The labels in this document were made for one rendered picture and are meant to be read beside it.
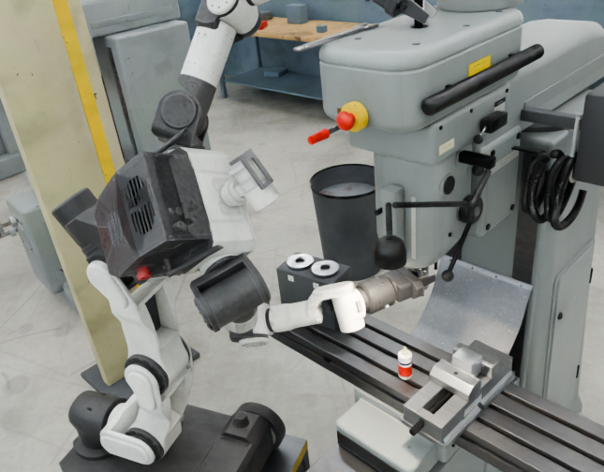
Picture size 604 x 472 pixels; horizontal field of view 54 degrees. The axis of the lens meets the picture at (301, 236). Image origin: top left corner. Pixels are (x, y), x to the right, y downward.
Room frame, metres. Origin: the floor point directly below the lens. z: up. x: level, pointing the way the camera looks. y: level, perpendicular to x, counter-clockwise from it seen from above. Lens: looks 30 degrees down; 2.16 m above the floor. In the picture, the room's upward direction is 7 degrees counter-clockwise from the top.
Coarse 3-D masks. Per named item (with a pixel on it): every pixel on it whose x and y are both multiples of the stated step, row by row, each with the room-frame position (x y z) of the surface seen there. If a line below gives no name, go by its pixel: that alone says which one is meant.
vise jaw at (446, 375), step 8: (440, 360) 1.22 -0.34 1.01; (440, 368) 1.18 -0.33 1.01; (448, 368) 1.18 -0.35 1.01; (456, 368) 1.18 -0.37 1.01; (432, 376) 1.18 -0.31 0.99; (440, 376) 1.16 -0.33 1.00; (448, 376) 1.16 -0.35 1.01; (456, 376) 1.15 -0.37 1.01; (464, 376) 1.14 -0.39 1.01; (472, 376) 1.14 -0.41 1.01; (440, 384) 1.16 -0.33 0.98; (448, 384) 1.14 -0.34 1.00; (456, 384) 1.13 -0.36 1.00; (464, 384) 1.12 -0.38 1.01; (472, 384) 1.11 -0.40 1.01; (480, 384) 1.13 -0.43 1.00; (456, 392) 1.12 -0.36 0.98; (464, 392) 1.10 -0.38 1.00; (472, 392) 1.10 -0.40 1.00
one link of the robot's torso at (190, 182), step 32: (160, 160) 1.16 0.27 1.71; (192, 160) 1.22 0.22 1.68; (224, 160) 1.29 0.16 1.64; (128, 192) 1.14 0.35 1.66; (160, 192) 1.10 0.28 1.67; (192, 192) 1.15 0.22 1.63; (224, 192) 1.20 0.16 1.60; (96, 224) 1.25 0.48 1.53; (128, 224) 1.11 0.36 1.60; (160, 224) 1.04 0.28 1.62; (192, 224) 1.09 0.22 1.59; (224, 224) 1.15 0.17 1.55; (128, 256) 1.09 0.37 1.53; (160, 256) 1.09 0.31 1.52; (192, 256) 1.11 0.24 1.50; (224, 256) 1.12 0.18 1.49
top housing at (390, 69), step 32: (384, 32) 1.29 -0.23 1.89; (416, 32) 1.25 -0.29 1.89; (448, 32) 1.22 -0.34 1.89; (480, 32) 1.24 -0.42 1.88; (512, 32) 1.32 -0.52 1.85; (320, 64) 1.24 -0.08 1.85; (352, 64) 1.16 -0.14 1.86; (384, 64) 1.11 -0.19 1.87; (416, 64) 1.09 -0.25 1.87; (448, 64) 1.15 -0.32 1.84; (480, 64) 1.23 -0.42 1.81; (352, 96) 1.17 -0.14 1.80; (384, 96) 1.11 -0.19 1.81; (416, 96) 1.09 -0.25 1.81; (384, 128) 1.11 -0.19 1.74; (416, 128) 1.09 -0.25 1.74
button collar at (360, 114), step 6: (354, 102) 1.15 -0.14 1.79; (342, 108) 1.16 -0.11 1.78; (348, 108) 1.15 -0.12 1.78; (354, 108) 1.14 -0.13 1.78; (360, 108) 1.13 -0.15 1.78; (354, 114) 1.14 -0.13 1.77; (360, 114) 1.13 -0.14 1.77; (366, 114) 1.13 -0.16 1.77; (360, 120) 1.13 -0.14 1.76; (366, 120) 1.13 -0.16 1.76; (354, 126) 1.14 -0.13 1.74; (360, 126) 1.13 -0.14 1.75
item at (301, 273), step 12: (288, 264) 1.65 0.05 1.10; (300, 264) 1.65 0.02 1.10; (312, 264) 1.65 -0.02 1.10; (324, 264) 1.63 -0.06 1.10; (336, 264) 1.62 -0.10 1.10; (288, 276) 1.63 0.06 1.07; (300, 276) 1.60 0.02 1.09; (312, 276) 1.58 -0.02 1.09; (324, 276) 1.57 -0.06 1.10; (336, 276) 1.57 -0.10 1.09; (348, 276) 1.61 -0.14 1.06; (288, 288) 1.63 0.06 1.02; (300, 288) 1.60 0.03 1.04; (312, 288) 1.57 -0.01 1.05; (288, 300) 1.64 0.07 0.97; (300, 300) 1.61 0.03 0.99; (324, 300) 1.55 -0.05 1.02; (324, 312) 1.55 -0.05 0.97; (324, 324) 1.55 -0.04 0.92; (336, 324) 1.53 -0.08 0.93
